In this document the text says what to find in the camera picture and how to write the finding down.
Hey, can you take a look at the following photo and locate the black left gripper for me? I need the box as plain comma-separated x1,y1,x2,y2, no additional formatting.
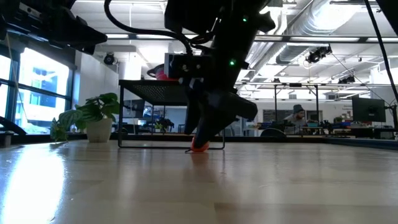
12,0,108,55

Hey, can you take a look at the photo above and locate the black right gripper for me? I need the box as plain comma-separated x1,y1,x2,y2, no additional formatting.
179,34,259,149

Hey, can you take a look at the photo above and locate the small orange fruit cluster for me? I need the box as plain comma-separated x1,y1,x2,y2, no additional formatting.
185,136,210,154

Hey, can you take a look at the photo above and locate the red collapsible colander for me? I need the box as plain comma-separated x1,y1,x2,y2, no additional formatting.
146,63,180,82

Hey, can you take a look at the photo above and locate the large window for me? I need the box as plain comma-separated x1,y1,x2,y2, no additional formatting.
0,46,75,135

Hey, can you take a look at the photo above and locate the black perforated metal stand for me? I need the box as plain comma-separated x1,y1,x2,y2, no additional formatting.
118,79,225,150

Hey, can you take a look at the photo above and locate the black office chair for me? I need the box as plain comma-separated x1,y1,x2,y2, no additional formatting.
259,127,287,138

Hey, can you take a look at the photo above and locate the black monitor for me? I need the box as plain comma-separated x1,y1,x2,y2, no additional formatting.
351,96,387,123
123,99,146,119

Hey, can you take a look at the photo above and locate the green leafy potted plant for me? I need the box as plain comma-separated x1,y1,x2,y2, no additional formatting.
49,92,121,143

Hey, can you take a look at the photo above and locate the person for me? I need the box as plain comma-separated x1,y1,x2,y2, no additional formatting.
283,104,308,128

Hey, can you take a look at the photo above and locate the black ceiling spotlight cluster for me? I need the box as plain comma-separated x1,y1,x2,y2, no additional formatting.
338,74,356,85
305,45,333,65

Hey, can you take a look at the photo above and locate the long linear ceiling light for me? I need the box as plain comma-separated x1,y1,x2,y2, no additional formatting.
104,32,398,44

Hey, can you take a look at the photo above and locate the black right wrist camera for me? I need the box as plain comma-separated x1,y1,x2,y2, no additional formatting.
164,52,216,79

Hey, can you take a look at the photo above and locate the black aluminium table frame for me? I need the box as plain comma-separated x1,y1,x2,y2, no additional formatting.
0,115,398,151

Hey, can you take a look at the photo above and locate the black metal rig frame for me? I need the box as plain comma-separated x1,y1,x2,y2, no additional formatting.
273,82,320,125

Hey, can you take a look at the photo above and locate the silver spiral ventilation duct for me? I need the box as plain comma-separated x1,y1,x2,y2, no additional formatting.
275,0,330,65

